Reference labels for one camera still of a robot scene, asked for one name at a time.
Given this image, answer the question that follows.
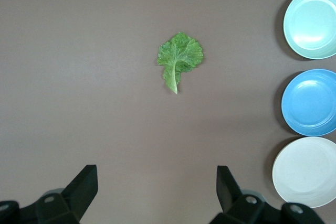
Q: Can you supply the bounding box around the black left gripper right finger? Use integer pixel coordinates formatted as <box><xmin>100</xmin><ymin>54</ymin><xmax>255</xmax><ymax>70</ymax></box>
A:
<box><xmin>209</xmin><ymin>165</ymin><xmax>325</xmax><ymax>224</ymax></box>

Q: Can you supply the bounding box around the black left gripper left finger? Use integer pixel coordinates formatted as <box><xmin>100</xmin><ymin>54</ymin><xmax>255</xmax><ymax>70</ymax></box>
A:
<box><xmin>0</xmin><ymin>164</ymin><xmax>99</xmax><ymax>224</ymax></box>

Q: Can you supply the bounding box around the green lettuce leaf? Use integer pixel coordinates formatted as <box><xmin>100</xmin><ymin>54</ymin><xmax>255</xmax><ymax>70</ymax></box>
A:
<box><xmin>156</xmin><ymin>31</ymin><xmax>205</xmax><ymax>95</ymax></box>

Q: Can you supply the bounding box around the beige round plate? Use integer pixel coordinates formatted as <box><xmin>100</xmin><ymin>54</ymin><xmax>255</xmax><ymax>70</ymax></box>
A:
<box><xmin>271</xmin><ymin>136</ymin><xmax>336</xmax><ymax>208</ymax></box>

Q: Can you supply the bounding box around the blue round plate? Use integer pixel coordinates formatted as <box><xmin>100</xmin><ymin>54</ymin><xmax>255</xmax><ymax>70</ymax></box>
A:
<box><xmin>281</xmin><ymin>68</ymin><xmax>336</xmax><ymax>137</ymax></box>

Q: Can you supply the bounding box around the green round plate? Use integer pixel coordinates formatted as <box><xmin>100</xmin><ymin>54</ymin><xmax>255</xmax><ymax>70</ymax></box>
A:
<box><xmin>282</xmin><ymin>0</ymin><xmax>336</xmax><ymax>60</ymax></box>

